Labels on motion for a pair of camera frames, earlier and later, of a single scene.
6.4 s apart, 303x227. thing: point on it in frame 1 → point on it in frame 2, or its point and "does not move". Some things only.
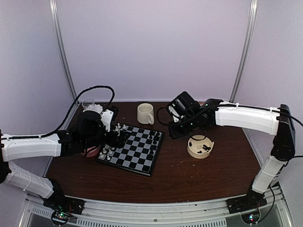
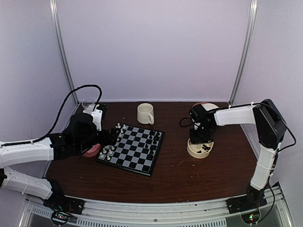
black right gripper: [175, 133] → [194, 139]
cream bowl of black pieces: [199, 146] does not move
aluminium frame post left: [54, 13] does not move
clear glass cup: [88, 103] does not move
